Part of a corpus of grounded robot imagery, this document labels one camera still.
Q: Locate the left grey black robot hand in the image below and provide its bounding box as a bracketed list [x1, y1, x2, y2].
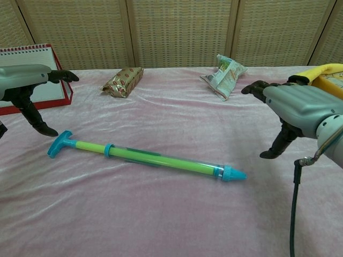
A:
[0, 64, 80, 140]

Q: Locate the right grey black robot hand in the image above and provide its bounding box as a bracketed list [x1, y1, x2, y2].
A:
[241, 79, 343, 159]

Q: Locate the green blue water pump toy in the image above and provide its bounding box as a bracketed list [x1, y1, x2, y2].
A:
[47, 130, 248, 184]

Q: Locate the red desk calendar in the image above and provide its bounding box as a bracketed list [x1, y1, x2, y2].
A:
[0, 44, 73, 116]

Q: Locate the yellow plush banana toy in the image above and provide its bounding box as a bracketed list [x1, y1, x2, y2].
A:
[287, 63, 343, 87]

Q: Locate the yellow cardboard box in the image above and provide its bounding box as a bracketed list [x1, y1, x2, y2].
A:
[315, 71, 343, 101]

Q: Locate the green white snack packet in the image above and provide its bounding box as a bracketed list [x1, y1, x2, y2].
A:
[199, 54, 249, 102]

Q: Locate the gold foil snack packet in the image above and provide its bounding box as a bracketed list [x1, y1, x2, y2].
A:
[100, 67, 144, 99]

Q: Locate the woven wooden folding screen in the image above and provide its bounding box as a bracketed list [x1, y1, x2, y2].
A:
[0, 0, 343, 72]

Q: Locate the pink velvet tablecloth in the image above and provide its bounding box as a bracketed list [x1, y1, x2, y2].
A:
[0, 65, 343, 257]

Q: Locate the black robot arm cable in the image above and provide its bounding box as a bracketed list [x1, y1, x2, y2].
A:
[289, 128, 343, 257]

